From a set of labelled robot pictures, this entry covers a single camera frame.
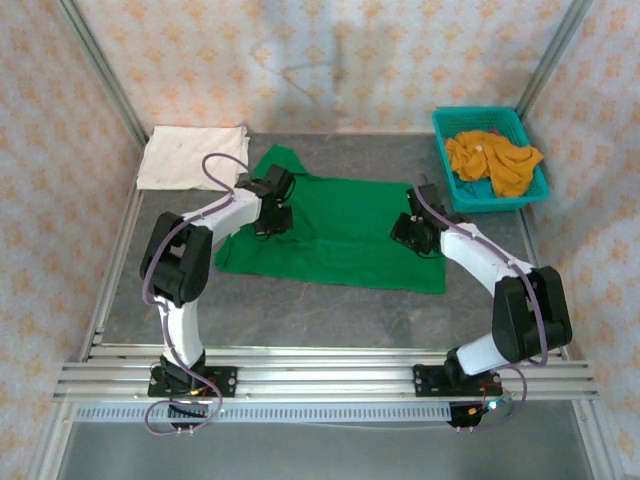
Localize green t-shirt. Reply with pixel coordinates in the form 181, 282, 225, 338
213, 143, 448, 296

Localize teal t-shirt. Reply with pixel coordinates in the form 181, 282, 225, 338
453, 178, 499, 201

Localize orange t-shirt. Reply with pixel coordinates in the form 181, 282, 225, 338
444, 128, 545, 199

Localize white folded t-shirt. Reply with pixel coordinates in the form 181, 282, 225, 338
135, 124, 250, 193

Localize teal plastic basket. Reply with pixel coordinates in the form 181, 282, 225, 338
431, 105, 552, 215

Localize aluminium mounting beam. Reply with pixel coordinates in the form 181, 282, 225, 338
52, 359, 600, 404

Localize aluminium table edge rail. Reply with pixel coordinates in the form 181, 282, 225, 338
82, 345, 569, 362

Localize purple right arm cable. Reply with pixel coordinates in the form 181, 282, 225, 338
412, 172, 549, 432

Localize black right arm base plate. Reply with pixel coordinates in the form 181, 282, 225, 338
412, 363, 504, 400

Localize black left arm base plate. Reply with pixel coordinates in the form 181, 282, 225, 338
147, 366, 239, 400

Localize black cable clamp bracket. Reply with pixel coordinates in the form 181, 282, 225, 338
446, 399, 501, 432
167, 402, 211, 434

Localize grey slotted cable duct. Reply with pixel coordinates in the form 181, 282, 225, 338
74, 403, 454, 425

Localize aluminium frame post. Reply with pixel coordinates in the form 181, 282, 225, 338
514, 0, 594, 119
54, 0, 151, 146

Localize aluminium frame leg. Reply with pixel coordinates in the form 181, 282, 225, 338
573, 399, 626, 480
24, 399, 76, 480

